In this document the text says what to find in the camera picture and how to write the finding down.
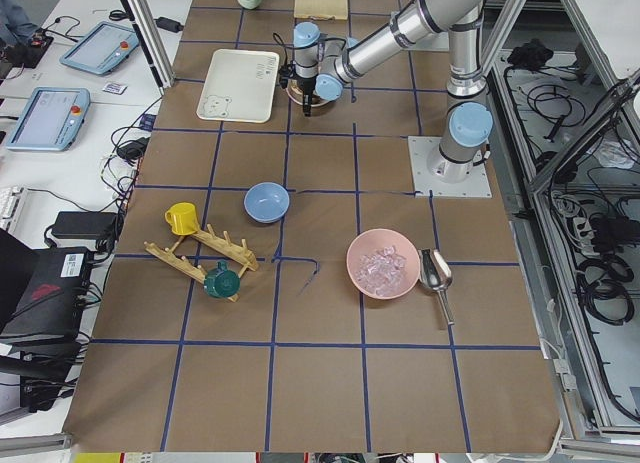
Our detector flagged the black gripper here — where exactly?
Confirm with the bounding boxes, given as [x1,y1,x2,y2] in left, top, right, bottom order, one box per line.
[278,62,318,117]

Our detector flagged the cream round plate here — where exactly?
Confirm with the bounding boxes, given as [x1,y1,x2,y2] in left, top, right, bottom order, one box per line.
[286,80,329,108]

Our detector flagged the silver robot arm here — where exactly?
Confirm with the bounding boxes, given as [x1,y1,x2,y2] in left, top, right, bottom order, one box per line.
[279,0,493,184]

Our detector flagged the cream bear tray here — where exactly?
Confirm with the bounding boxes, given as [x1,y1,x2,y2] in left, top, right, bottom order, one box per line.
[196,49,279,124]

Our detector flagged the wooden cutting board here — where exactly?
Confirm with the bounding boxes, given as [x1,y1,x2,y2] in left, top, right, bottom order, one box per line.
[294,0,348,20]

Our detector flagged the blue bowl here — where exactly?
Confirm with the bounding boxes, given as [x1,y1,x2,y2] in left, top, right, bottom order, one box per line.
[244,182,290,224]

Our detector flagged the small black adapter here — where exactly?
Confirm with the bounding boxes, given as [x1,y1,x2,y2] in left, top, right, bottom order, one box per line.
[155,17,184,33]

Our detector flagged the wooden mug rack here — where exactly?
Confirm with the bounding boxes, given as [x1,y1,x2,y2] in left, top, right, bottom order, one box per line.
[144,223,261,303]

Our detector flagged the yellow mug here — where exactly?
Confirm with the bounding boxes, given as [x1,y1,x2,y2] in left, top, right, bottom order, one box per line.
[164,202,200,236]

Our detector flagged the pink bowl with ice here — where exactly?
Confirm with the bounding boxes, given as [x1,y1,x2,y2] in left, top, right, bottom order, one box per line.
[346,229,420,299]

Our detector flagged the dark green mug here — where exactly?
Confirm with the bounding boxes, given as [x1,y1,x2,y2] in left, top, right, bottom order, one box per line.
[203,261,240,298]

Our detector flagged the far teach pendant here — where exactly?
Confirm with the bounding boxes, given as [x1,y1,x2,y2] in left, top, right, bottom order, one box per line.
[59,21,139,75]

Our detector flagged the teach pendant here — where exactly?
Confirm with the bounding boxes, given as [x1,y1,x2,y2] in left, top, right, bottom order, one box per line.
[59,21,139,75]
[6,87,91,152]

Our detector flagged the metal scoop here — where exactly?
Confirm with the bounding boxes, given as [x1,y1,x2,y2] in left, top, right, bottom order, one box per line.
[419,249,454,326]

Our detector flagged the black power adapter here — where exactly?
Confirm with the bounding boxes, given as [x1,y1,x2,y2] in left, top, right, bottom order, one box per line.
[51,211,116,240]

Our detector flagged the near teach pendant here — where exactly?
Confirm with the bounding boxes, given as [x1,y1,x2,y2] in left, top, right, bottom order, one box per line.
[6,87,91,152]

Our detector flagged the black computer box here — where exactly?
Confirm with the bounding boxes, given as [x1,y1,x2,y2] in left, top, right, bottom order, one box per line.
[1,230,93,345]

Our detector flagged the aluminium frame post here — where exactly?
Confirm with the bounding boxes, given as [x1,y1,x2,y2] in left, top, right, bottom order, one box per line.
[120,0,175,91]

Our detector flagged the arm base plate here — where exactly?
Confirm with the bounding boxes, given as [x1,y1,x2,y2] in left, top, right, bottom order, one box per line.
[408,136,492,198]

